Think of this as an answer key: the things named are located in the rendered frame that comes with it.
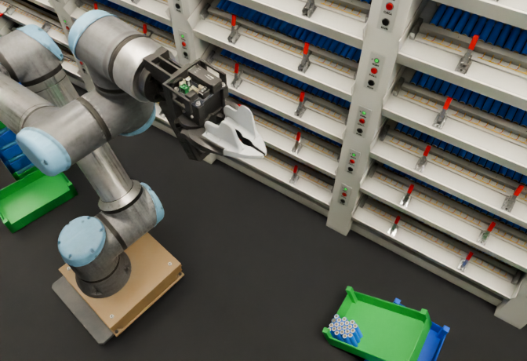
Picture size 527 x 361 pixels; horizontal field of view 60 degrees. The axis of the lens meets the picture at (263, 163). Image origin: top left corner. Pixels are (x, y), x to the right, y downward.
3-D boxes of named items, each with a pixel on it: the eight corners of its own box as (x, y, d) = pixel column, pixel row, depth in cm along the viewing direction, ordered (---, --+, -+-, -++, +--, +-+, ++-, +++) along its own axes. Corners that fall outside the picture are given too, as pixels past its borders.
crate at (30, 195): (12, 234, 189) (3, 224, 183) (-7, 203, 199) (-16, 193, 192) (78, 195, 202) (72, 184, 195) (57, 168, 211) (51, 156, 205)
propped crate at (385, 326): (328, 344, 161) (321, 331, 157) (354, 298, 172) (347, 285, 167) (409, 377, 141) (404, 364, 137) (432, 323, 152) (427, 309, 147)
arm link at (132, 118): (90, 126, 86) (67, 77, 76) (139, 95, 91) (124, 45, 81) (119, 153, 83) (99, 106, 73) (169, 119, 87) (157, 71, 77)
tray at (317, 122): (343, 145, 154) (343, 133, 145) (202, 80, 175) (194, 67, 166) (371, 97, 158) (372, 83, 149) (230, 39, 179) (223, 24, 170)
